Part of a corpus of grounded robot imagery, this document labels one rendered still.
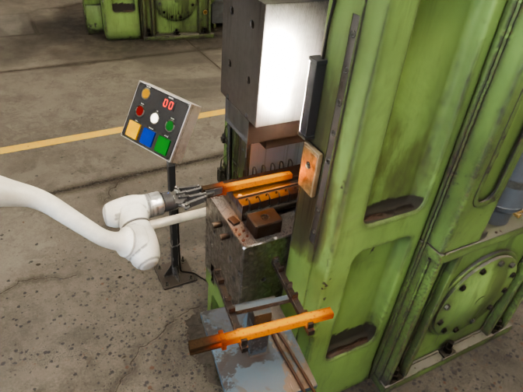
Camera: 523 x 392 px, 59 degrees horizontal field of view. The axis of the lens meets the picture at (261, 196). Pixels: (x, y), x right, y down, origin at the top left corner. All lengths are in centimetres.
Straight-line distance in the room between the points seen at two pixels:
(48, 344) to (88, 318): 23
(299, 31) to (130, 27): 510
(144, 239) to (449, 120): 106
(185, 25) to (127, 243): 523
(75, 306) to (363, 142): 198
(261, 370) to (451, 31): 121
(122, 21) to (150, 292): 432
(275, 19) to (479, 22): 58
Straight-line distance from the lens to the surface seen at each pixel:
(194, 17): 661
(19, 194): 152
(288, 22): 149
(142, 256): 159
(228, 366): 166
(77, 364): 262
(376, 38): 127
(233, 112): 173
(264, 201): 186
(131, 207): 169
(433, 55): 149
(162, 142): 216
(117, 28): 649
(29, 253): 323
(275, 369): 167
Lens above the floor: 212
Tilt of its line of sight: 37 degrees down
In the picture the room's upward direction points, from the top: 6 degrees clockwise
